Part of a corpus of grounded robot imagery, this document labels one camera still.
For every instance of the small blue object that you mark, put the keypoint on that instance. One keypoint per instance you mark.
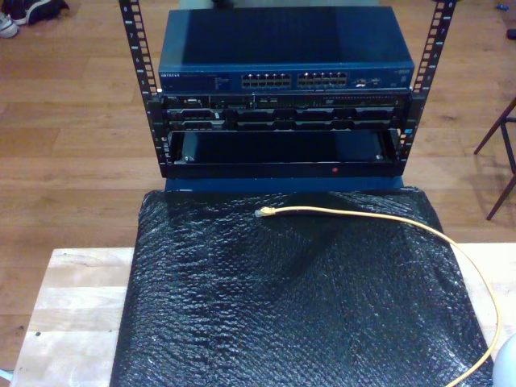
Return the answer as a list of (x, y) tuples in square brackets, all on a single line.
[(502, 6)]

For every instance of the white sneaker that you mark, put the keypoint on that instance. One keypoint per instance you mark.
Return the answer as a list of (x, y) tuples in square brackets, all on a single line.
[(7, 26)]

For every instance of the blue network switch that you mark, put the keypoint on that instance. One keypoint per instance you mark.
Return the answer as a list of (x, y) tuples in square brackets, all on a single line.
[(282, 40)]

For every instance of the black bubble wrap mat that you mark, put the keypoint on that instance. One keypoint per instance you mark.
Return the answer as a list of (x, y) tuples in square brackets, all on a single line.
[(282, 302)]

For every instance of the blue base box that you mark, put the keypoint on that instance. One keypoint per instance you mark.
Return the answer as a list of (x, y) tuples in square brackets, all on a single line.
[(282, 184)]

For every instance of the black rack shelf tray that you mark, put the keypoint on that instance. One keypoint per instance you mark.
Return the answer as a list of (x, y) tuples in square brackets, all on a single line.
[(282, 169)]

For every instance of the dark shoe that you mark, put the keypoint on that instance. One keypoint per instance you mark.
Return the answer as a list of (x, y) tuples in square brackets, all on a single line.
[(40, 10)]

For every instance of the black rack server unit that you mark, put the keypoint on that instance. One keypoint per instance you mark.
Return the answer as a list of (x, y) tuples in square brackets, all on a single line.
[(282, 117)]

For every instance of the black metal equipment rack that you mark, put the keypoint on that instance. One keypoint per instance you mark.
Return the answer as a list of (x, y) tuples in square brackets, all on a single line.
[(137, 48)]

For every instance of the wooden leg chair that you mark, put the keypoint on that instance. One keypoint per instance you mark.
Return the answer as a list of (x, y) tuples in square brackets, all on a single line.
[(496, 126)]

